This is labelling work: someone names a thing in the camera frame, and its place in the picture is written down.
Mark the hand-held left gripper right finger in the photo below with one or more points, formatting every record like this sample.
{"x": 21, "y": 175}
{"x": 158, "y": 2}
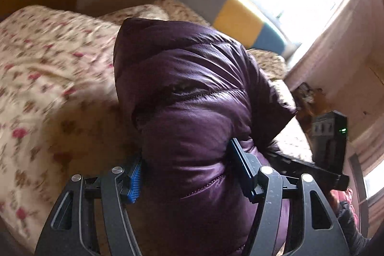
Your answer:
{"x": 243, "y": 166}

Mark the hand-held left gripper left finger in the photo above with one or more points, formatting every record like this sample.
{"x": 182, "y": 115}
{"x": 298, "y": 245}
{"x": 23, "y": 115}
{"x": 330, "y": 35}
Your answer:
{"x": 135, "y": 181}

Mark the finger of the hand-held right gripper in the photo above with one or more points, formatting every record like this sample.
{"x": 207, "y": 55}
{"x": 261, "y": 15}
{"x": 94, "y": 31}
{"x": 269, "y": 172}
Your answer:
{"x": 300, "y": 166}

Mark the purple puffer jacket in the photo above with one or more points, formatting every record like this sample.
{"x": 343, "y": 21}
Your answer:
{"x": 195, "y": 94}

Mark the person's right forearm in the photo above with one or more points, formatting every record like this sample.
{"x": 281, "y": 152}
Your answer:
{"x": 351, "y": 226}

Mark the wooden bedside cabinet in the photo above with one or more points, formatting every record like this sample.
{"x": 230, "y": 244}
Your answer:
{"x": 309, "y": 97}

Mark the long pink curtain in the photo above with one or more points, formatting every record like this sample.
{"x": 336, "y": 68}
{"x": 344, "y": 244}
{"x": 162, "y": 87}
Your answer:
{"x": 330, "y": 43}

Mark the large floral print quilt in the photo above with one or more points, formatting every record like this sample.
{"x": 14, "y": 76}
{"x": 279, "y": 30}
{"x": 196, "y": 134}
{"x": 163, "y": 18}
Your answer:
{"x": 45, "y": 79}

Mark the grey yellow blue headboard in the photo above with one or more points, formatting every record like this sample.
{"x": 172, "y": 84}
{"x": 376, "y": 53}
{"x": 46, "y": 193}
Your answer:
{"x": 234, "y": 16}

